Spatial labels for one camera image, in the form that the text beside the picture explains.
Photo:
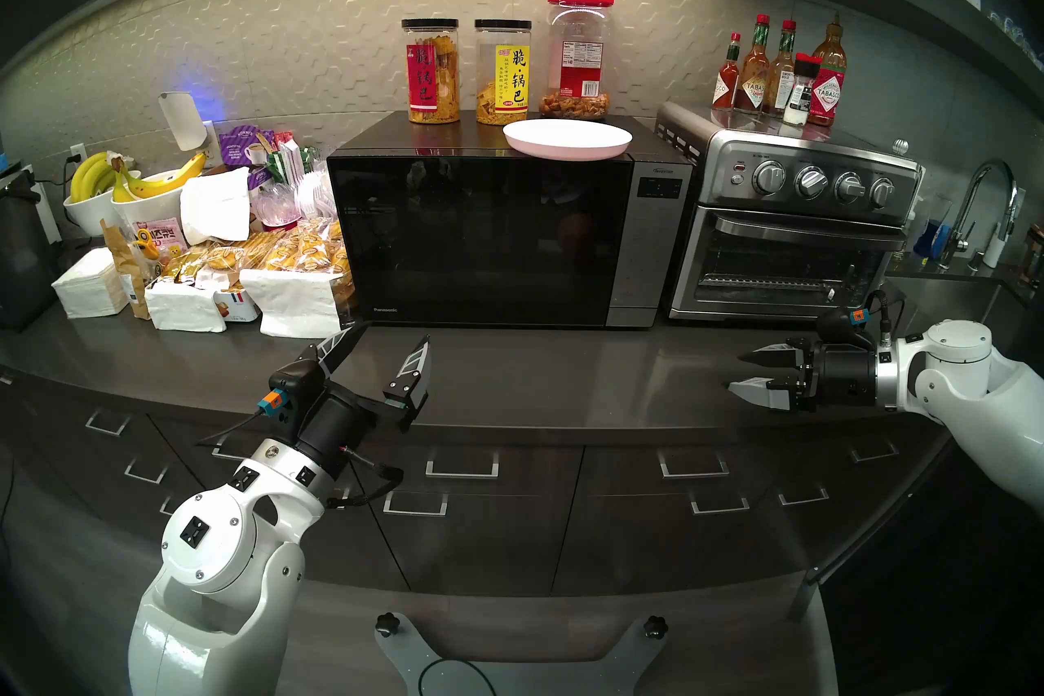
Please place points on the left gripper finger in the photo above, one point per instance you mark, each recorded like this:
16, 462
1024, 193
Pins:
412, 376
338, 350

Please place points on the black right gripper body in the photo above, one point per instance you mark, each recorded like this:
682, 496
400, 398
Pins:
844, 376

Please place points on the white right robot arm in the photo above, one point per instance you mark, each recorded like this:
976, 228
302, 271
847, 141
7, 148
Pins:
962, 352

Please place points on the snack jar yellow label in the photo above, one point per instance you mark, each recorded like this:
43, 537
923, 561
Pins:
503, 79

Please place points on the clear jar red lid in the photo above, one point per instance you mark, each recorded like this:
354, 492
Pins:
577, 50

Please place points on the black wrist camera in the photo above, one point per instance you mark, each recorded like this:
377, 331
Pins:
836, 327
294, 380

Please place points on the white plastic forks bundle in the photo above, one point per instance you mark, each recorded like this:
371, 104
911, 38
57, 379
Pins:
316, 193

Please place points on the brown paper snack bag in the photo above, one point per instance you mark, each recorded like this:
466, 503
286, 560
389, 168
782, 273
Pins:
130, 270

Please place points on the white wall outlet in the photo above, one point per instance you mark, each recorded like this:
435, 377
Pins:
210, 144
77, 154

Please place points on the white fruit bowl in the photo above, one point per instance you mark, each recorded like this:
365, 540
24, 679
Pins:
86, 213
155, 207

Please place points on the purple biscotti bag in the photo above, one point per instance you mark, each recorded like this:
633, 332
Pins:
241, 148

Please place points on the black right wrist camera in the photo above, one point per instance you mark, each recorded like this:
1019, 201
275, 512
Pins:
836, 327

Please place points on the stainless steel toaster oven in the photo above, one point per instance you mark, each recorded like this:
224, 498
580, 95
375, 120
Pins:
783, 172

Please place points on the large orange hot sauce bottle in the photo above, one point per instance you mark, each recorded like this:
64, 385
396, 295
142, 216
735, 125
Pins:
828, 87

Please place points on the pink Korean snack pack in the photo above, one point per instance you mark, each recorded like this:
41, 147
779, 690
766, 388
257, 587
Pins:
159, 236

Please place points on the white box French flag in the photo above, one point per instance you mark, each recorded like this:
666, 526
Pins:
236, 307

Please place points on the ripe yellow banana bunch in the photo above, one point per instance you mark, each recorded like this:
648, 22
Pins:
163, 182

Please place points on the clear cup of plastic spoons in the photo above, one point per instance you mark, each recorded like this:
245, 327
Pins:
276, 207

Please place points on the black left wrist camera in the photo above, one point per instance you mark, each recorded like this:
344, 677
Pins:
294, 380

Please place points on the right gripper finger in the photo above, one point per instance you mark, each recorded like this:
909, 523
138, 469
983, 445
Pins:
779, 356
771, 393

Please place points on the white napkin stack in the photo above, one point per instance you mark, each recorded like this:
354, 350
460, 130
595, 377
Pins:
88, 287

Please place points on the greenish yellow banana bunch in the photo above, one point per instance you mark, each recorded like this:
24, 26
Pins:
86, 176

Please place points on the white soap dispenser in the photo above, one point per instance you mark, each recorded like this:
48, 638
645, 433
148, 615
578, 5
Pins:
993, 250

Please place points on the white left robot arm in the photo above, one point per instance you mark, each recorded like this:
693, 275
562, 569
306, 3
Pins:
216, 539

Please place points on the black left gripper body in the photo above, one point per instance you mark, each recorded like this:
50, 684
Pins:
338, 425

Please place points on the black star knob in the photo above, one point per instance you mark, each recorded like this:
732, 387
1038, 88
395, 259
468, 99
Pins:
387, 623
655, 627

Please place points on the snack jar red label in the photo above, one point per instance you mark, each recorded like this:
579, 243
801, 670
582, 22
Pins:
431, 79

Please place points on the green red tea packets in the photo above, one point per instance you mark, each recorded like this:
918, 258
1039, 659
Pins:
289, 156

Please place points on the steel sink basin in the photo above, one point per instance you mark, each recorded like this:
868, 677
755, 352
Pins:
938, 299

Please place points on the small silver round knob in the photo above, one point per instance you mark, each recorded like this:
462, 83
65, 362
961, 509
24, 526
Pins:
900, 146

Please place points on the small white paper napkin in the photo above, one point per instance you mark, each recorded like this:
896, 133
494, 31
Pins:
183, 307

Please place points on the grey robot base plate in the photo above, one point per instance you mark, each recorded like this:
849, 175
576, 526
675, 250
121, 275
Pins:
571, 682

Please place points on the chrome kitchen faucet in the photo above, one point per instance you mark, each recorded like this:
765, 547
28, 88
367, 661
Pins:
966, 209

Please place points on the white plug-in wall device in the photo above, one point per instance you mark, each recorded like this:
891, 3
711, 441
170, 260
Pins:
181, 119

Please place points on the yellow wrapped cake packs pile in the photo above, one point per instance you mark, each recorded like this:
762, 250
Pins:
285, 254

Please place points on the draped white paper napkin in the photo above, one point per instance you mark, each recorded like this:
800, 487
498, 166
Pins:
216, 205

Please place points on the dark lower cabinet run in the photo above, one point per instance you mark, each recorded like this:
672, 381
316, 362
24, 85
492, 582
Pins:
506, 539

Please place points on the black microwave body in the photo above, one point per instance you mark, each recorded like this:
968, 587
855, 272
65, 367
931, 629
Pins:
652, 254

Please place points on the small red hot sauce bottle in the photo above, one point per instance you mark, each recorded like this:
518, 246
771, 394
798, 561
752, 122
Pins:
725, 87

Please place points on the white round plate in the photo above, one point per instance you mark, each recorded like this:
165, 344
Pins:
567, 138

